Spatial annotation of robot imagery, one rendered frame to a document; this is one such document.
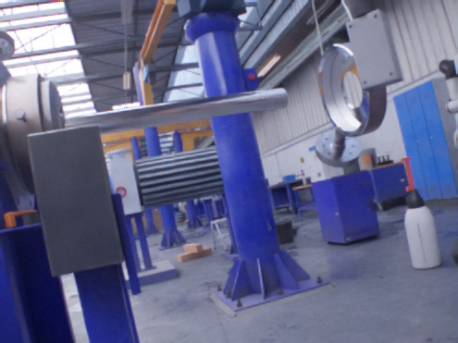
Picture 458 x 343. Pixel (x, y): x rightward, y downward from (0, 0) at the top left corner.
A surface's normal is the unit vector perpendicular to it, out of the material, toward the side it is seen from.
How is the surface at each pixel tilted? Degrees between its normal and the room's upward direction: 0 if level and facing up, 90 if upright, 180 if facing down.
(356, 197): 90
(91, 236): 90
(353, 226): 90
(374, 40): 90
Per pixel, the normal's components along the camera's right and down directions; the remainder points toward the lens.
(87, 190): 0.29, -0.11
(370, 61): -0.63, 0.09
